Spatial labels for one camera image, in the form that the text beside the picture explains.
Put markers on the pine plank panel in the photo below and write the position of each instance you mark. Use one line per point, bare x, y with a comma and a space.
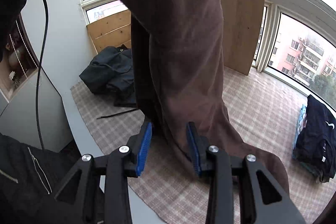
110, 29

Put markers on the pinkish apartment building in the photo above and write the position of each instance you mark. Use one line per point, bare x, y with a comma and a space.
302, 56

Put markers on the pink plaid tablecloth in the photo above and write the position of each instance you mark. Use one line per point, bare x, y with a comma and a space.
257, 119

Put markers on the person's black jacket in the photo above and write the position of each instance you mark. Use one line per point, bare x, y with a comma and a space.
26, 187

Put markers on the wooden display cabinet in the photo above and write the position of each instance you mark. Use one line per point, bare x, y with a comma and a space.
15, 61

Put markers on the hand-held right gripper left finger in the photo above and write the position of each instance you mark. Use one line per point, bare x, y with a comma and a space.
143, 150

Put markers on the brown fleece garment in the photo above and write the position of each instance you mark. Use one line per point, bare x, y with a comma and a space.
183, 56

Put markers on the grey folded garment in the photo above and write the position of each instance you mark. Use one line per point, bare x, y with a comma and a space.
315, 174

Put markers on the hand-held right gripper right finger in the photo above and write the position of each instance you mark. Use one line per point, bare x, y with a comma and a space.
193, 150

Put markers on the dark grey jacket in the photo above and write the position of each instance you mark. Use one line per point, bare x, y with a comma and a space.
105, 69

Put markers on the light blue folded garment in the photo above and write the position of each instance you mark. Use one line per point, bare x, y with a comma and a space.
302, 119

